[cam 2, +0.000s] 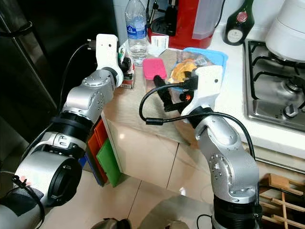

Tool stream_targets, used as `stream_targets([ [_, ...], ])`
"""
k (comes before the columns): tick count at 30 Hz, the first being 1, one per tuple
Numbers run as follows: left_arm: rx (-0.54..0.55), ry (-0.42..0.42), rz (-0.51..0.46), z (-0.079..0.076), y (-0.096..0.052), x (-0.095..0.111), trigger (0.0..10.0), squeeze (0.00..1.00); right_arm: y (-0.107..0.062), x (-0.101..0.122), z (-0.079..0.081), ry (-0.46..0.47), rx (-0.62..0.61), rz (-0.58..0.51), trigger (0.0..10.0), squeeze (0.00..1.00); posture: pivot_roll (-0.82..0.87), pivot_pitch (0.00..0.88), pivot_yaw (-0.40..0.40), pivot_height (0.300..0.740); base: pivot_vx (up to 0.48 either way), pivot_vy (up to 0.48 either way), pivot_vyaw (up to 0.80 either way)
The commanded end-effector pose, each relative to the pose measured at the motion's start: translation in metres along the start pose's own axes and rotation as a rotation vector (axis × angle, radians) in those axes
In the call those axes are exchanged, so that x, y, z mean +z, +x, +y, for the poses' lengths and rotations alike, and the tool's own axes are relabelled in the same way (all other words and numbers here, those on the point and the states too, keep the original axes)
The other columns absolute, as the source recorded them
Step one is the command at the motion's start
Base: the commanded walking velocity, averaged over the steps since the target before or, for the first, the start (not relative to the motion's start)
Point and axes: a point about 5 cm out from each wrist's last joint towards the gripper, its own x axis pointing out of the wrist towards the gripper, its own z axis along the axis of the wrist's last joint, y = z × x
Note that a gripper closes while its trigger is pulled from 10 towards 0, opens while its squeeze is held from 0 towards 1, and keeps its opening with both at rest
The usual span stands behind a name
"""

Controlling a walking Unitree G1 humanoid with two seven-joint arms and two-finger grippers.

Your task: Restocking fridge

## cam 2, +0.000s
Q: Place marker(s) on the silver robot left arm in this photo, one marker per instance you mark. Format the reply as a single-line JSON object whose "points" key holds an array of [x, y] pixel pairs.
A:
{"points": [[90, 95]]}

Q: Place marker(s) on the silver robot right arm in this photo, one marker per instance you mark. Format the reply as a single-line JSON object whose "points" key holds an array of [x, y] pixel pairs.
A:
{"points": [[228, 167]]}

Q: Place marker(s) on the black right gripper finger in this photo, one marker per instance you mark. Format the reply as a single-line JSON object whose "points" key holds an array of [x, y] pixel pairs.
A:
{"points": [[160, 88], [190, 77]]}

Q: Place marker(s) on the dark green wine bottle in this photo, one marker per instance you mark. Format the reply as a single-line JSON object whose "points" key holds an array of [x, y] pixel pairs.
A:
{"points": [[236, 31]]}

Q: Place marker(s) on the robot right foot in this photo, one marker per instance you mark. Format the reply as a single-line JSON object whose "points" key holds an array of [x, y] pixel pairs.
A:
{"points": [[178, 225]]}

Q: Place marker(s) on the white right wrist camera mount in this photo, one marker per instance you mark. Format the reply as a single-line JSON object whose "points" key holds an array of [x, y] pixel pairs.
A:
{"points": [[207, 90]]}

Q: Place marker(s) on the white kitchen appliance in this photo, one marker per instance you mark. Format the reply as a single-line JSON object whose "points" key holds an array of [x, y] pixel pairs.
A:
{"points": [[288, 28]]}

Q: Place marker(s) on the clear plastic water bottle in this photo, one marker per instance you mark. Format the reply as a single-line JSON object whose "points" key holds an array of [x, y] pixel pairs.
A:
{"points": [[136, 28]]}

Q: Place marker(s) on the steel gas stove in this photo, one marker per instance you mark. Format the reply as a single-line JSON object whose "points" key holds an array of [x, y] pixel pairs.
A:
{"points": [[267, 95]]}

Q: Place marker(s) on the small red white carton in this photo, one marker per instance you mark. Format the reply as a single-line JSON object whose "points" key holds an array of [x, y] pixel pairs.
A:
{"points": [[127, 84]]}

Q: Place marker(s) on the red coffee machine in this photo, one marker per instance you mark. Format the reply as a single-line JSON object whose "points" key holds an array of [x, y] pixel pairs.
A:
{"points": [[186, 24]]}

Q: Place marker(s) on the wooden rack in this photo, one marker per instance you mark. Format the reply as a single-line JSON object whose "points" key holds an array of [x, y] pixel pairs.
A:
{"points": [[281, 200]]}

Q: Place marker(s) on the orange plastic board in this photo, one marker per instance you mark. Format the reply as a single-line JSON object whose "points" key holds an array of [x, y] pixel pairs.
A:
{"points": [[95, 143]]}

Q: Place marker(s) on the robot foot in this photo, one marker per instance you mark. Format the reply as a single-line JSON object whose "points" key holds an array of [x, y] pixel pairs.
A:
{"points": [[178, 225], [110, 224]]}

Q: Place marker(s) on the pink lid food container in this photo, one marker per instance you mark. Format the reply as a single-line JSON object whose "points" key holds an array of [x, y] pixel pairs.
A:
{"points": [[154, 68]]}

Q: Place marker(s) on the black fridge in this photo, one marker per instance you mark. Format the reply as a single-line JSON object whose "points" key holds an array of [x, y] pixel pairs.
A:
{"points": [[38, 62]]}

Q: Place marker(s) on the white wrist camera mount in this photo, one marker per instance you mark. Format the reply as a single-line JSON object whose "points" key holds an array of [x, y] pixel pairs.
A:
{"points": [[107, 50], [207, 90]]}

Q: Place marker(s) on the green plastic board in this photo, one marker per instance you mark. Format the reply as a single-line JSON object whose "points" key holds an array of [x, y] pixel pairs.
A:
{"points": [[109, 162]]}

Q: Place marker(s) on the clear bag of bread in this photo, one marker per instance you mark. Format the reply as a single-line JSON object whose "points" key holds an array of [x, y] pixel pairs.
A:
{"points": [[178, 71]]}

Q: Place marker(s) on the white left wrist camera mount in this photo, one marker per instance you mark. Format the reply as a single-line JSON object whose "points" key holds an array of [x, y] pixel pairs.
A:
{"points": [[107, 50]]}

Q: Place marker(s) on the small white box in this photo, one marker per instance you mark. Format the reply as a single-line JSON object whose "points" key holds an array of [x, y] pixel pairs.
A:
{"points": [[159, 42]]}

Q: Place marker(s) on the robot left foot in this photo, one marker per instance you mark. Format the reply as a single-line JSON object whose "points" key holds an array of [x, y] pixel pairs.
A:
{"points": [[110, 224]]}

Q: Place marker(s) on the blue lid food container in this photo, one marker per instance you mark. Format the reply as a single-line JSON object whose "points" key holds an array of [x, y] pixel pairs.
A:
{"points": [[214, 56]]}

